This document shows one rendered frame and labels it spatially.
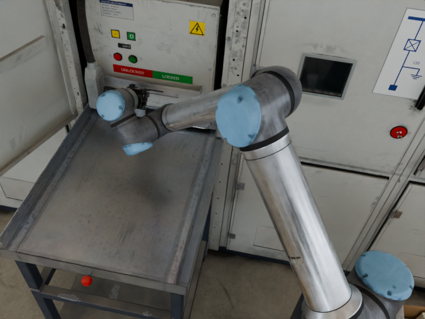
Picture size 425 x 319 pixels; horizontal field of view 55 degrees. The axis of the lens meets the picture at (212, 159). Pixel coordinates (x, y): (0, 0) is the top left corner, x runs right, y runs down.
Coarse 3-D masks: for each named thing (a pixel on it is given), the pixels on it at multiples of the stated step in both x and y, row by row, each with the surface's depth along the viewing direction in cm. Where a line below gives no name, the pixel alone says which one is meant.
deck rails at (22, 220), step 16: (80, 128) 169; (64, 144) 157; (80, 144) 164; (208, 144) 169; (64, 160) 157; (208, 160) 155; (48, 176) 148; (32, 192) 139; (48, 192) 146; (192, 192) 150; (32, 208) 141; (192, 208) 145; (16, 224) 133; (192, 224) 139; (0, 240) 125; (16, 240) 132; (176, 256) 131; (176, 272) 120
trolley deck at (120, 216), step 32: (96, 128) 172; (96, 160) 159; (128, 160) 160; (160, 160) 161; (192, 160) 162; (64, 192) 147; (96, 192) 148; (128, 192) 149; (160, 192) 150; (32, 224) 137; (64, 224) 137; (96, 224) 138; (128, 224) 139; (160, 224) 140; (32, 256) 129; (64, 256) 129; (96, 256) 130; (128, 256) 130; (160, 256) 131; (192, 256) 132; (160, 288) 128
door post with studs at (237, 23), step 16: (240, 0) 129; (240, 16) 133; (240, 32) 137; (240, 48) 141; (224, 64) 147; (240, 64) 145; (224, 80) 152; (224, 144) 174; (224, 160) 180; (224, 176) 187; (224, 192) 195
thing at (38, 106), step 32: (0, 0) 127; (32, 0) 137; (0, 32) 131; (32, 32) 142; (0, 64) 133; (32, 64) 148; (64, 64) 158; (0, 96) 140; (32, 96) 154; (64, 96) 169; (0, 128) 146; (32, 128) 160; (0, 160) 151
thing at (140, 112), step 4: (152, 108) 171; (156, 108) 171; (136, 112) 174; (140, 112) 174; (144, 112) 174; (140, 116) 176; (204, 124) 172; (212, 124) 171; (216, 124) 172; (212, 128) 173
